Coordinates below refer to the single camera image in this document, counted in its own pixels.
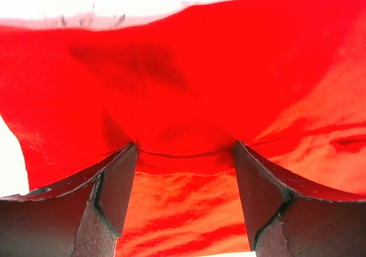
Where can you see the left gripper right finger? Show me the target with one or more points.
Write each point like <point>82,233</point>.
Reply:
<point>289,215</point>

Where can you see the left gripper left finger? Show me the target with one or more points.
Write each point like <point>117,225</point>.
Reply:
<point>81,215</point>

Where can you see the red t shirt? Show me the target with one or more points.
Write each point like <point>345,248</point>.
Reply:
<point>285,77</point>

